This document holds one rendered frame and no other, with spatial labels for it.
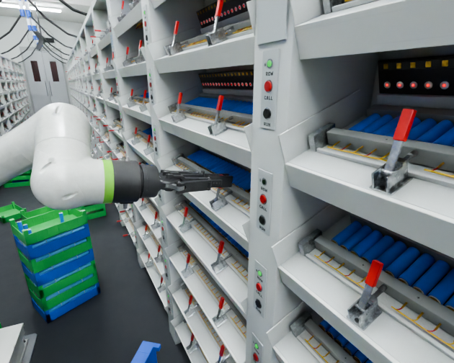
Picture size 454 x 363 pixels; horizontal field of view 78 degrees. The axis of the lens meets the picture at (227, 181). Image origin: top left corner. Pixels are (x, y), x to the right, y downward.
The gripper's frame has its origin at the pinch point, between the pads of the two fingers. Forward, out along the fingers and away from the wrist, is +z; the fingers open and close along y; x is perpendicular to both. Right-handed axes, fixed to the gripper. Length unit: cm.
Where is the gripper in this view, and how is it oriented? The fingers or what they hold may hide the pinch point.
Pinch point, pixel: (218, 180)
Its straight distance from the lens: 73.1
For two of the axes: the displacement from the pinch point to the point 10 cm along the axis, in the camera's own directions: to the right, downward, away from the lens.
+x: 1.3, -9.6, -2.5
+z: 8.6, -0.1, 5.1
